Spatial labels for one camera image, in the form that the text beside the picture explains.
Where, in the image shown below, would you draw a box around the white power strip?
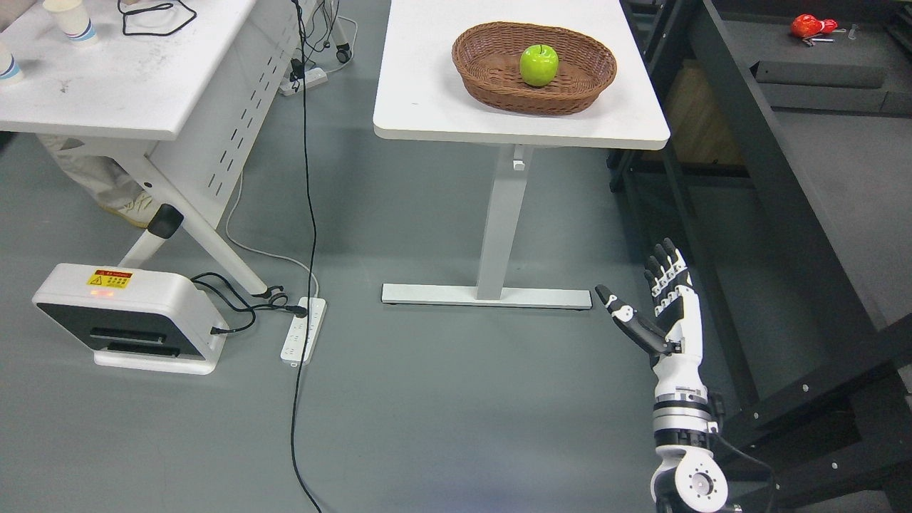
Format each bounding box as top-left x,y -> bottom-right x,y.
278,68 -> 328,96
280,296 -> 328,367

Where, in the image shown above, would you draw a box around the white standing desk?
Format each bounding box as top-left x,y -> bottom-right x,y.
373,1 -> 670,311

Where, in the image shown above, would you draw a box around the black metal shelf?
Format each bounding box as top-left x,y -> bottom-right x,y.
612,1 -> 910,512

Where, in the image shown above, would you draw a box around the long black cable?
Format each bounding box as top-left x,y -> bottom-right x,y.
289,0 -> 323,513

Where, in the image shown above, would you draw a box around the white folding table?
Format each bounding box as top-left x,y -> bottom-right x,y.
1,1 -> 318,296

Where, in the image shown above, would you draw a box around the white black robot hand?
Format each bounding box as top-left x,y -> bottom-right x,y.
595,238 -> 709,403

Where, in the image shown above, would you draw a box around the black looped cable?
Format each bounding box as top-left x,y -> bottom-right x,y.
118,0 -> 198,37

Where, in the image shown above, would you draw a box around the white box device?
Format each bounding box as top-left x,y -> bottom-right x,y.
32,263 -> 227,375

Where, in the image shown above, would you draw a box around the green apple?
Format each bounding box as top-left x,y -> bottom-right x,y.
520,43 -> 559,88

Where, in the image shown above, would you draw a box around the white power strip far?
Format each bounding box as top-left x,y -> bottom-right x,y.
278,68 -> 328,96

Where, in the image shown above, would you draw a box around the person leg beige trousers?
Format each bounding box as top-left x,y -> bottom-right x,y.
37,134 -> 162,229

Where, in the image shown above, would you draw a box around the white power strip near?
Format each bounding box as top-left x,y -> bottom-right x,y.
280,296 -> 328,367

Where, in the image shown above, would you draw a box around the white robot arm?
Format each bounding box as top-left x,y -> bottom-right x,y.
651,394 -> 742,512

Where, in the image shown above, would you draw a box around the brown wicker basket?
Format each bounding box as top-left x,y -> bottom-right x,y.
452,21 -> 618,115

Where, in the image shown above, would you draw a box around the paper cup blue stripes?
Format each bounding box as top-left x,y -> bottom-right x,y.
42,0 -> 100,46

